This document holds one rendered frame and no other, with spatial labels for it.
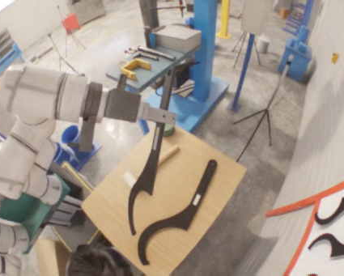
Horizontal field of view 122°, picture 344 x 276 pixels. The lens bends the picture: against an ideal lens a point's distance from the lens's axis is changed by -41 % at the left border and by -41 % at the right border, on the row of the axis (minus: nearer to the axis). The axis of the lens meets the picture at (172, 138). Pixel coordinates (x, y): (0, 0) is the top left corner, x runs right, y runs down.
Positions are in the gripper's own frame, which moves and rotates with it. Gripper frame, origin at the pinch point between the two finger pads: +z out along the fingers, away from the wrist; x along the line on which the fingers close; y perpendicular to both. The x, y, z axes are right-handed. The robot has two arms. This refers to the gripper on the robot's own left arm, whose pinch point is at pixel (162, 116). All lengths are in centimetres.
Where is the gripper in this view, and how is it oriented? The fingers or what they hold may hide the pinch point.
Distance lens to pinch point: 36.1
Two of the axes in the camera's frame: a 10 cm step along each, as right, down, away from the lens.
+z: 8.1, 1.3, 5.7
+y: 1.9, -9.8, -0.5
